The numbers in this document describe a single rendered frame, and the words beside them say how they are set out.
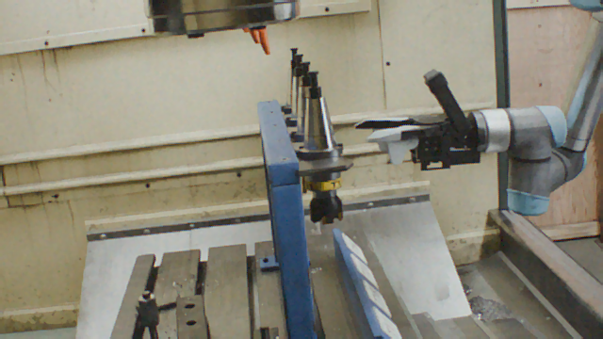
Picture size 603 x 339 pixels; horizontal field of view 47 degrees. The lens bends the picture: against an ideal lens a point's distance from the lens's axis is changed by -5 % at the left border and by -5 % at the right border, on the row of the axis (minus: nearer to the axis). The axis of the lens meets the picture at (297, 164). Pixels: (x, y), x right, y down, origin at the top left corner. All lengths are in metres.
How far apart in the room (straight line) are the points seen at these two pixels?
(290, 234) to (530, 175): 0.51
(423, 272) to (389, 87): 0.46
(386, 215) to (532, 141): 0.67
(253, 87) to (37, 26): 0.55
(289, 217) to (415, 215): 0.95
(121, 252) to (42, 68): 0.50
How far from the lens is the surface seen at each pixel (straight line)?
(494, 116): 1.24
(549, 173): 1.31
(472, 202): 1.94
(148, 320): 1.08
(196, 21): 0.67
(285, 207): 0.92
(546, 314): 1.69
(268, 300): 1.30
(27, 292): 2.00
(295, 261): 0.95
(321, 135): 0.95
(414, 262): 1.73
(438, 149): 1.22
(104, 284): 1.78
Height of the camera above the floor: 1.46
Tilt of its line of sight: 15 degrees down
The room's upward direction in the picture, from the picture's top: 6 degrees counter-clockwise
